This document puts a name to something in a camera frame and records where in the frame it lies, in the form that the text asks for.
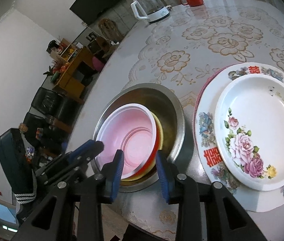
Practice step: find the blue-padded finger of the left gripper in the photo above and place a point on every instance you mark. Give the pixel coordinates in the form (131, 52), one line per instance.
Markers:
(82, 149)
(91, 150)

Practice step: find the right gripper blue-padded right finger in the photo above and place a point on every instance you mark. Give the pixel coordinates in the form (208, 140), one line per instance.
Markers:
(180, 189)

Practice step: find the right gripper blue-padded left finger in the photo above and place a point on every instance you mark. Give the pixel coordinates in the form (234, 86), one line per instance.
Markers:
(95, 191)

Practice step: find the yellow plastic bowl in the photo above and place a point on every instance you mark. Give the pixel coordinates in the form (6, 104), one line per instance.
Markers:
(152, 160)

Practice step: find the red plastic bowl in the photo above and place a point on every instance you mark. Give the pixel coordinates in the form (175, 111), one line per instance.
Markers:
(132, 129)

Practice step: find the stainless steel bowl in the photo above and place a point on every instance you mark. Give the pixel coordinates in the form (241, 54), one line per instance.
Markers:
(165, 105)

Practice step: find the large white double-happiness plate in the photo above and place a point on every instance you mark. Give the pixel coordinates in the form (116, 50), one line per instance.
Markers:
(210, 157)

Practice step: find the white rose pattern plate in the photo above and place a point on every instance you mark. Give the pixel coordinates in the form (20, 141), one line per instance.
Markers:
(249, 130)

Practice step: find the black leather armchair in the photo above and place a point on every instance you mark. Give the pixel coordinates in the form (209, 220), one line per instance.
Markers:
(57, 110)

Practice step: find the wooden desk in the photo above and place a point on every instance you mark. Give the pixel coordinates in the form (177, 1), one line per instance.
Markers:
(76, 76)

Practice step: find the pink-rimmed floral plate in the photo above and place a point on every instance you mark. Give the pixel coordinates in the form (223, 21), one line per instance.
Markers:
(200, 95)

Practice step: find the wooden desktop shelf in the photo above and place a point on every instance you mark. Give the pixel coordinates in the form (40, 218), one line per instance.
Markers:
(62, 50)

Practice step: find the wooden chair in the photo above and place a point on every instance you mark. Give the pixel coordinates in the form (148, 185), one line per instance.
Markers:
(110, 30)

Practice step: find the white glass electric kettle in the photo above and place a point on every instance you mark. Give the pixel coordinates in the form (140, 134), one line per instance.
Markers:
(149, 10)

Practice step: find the black wall television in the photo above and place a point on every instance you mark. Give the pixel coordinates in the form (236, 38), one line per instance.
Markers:
(90, 10)

